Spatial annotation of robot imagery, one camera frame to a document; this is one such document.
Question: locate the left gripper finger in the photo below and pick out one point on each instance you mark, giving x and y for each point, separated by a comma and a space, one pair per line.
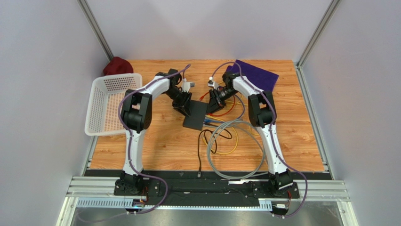
187, 102
184, 110

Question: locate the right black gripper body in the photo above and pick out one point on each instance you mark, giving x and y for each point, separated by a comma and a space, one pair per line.
215, 98

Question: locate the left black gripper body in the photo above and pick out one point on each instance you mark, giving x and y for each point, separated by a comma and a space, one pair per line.
177, 96

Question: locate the black network switch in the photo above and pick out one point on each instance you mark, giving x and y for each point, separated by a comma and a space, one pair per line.
198, 113

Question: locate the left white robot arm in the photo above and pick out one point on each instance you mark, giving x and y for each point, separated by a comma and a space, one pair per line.
135, 114

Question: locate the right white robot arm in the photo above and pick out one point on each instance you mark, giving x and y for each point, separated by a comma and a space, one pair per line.
262, 116

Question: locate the purple cloth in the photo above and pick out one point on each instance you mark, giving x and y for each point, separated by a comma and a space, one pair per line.
263, 79

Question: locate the dark red cloth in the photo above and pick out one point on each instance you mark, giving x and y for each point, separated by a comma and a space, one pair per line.
117, 66

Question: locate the white plastic basket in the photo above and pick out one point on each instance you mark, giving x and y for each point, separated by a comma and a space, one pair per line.
105, 96

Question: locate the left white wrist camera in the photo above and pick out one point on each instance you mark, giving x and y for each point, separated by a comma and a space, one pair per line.
187, 85

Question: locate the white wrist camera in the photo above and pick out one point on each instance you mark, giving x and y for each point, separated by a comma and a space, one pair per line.
187, 85
212, 83

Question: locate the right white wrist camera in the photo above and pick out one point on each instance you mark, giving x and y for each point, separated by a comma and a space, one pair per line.
212, 83

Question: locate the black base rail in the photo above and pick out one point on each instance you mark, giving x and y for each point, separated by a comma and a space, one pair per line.
205, 189

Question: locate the aluminium frame rail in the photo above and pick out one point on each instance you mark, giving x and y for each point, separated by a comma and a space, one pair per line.
98, 192

